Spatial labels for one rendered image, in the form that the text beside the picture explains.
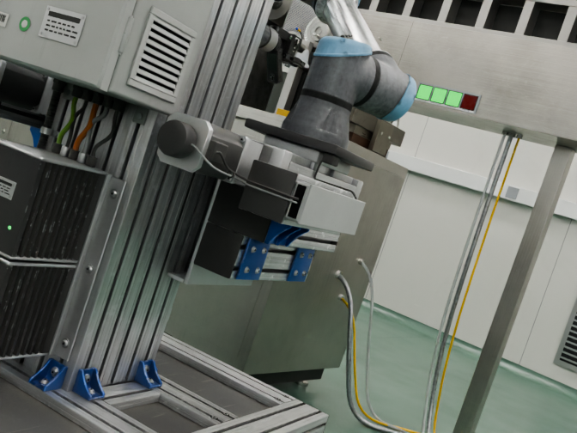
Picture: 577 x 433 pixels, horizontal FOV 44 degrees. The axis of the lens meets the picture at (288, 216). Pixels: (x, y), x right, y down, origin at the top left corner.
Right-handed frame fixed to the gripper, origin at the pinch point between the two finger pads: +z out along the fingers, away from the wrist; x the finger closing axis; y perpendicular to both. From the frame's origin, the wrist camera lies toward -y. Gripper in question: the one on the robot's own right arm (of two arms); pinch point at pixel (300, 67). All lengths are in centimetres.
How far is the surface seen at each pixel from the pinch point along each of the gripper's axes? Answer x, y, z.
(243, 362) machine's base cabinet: -25, -95, -13
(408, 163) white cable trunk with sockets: 85, 0, 274
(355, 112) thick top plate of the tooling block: -19.9, -8.9, 10.6
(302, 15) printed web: 23.6, 23.2, 22.3
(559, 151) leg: -73, 3, 62
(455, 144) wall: 58, 23, 279
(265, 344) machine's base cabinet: -26, -89, -5
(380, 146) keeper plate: -21.8, -15.5, 30.9
